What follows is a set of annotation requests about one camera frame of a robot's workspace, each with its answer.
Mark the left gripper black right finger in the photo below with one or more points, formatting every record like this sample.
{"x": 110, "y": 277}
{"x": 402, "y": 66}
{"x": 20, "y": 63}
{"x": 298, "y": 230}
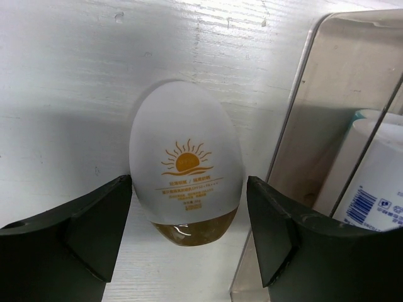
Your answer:
{"x": 304, "y": 255}

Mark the clear left organizer bin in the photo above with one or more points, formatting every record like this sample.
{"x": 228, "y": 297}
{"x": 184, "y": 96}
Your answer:
{"x": 351, "y": 61}

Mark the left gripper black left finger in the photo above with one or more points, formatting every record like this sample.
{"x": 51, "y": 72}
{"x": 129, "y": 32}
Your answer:
{"x": 67, "y": 253}

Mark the teal pink gradient tube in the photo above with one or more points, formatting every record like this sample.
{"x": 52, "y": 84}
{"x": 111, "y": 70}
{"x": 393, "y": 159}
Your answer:
{"x": 360, "y": 114}

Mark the white bottle brown cap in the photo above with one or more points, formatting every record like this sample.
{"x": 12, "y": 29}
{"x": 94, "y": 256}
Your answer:
{"x": 186, "y": 164}

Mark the clear white cosmetic tube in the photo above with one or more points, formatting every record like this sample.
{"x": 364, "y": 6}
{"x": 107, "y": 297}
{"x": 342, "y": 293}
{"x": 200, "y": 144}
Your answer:
{"x": 373, "y": 199}

